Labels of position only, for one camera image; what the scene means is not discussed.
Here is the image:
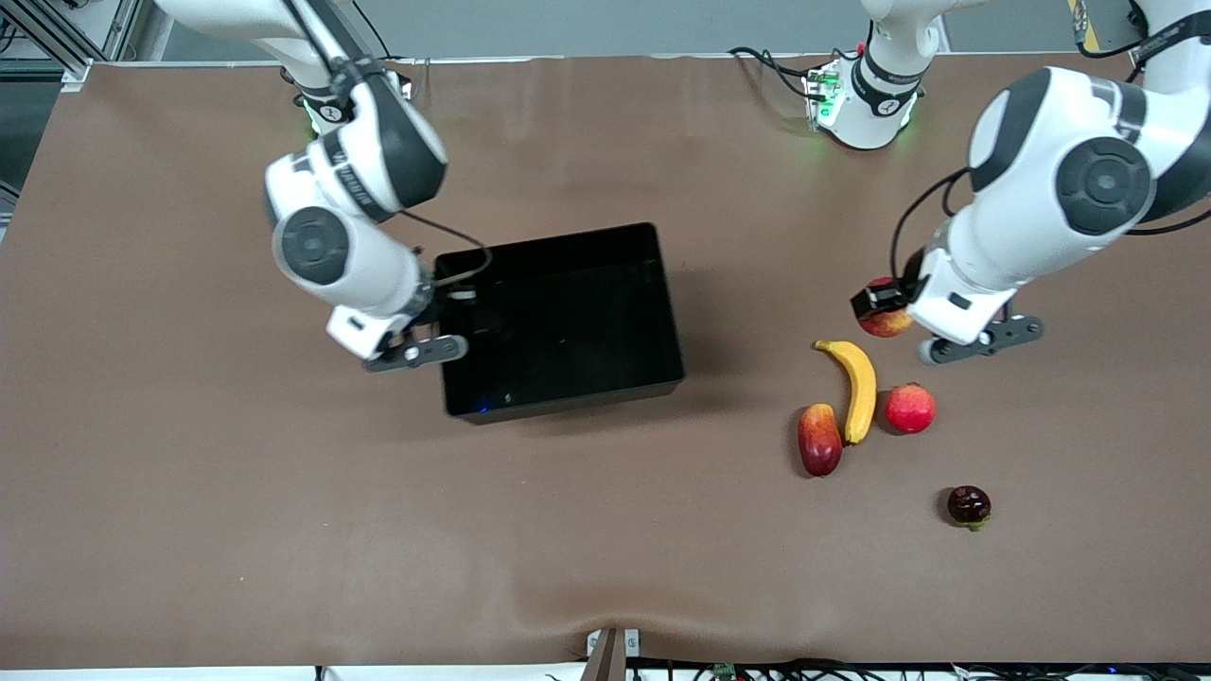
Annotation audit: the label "aluminium frame profile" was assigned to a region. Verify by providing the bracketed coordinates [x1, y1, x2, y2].
[0, 0, 143, 91]

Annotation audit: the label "yellow banana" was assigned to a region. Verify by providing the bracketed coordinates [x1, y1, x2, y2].
[815, 340, 878, 446]

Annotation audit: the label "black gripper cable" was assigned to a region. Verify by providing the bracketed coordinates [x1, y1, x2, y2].
[397, 210, 494, 288]
[889, 168, 975, 285]

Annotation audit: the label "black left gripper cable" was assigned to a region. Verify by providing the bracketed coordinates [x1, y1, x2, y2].
[889, 168, 975, 285]

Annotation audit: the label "brown table cover mat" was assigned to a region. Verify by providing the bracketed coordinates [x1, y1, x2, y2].
[0, 52, 1211, 668]

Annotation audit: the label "red pomegranate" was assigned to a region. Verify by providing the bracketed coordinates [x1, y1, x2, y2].
[885, 382, 938, 435]

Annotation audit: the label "dark purple mangosteen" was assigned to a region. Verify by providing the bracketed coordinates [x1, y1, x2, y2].
[947, 485, 993, 533]

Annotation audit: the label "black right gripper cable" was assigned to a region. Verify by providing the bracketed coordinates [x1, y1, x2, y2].
[397, 210, 494, 288]

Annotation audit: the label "red yellow apple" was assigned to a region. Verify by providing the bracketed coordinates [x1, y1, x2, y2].
[856, 276, 917, 340]

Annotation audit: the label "metal table clamp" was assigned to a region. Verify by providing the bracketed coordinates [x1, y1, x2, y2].
[585, 627, 641, 681]

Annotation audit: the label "black plastic box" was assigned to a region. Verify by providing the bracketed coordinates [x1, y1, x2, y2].
[433, 222, 686, 426]

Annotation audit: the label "black left arm base cables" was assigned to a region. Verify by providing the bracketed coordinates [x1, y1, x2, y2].
[728, 45, 816, 100]

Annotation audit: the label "black right arm base cable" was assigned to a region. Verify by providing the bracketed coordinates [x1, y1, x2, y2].
[358, 5, 396, 62]

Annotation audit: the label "red orange mango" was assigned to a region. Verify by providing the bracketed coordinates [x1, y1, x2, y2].
[797, 403, 844, 479]

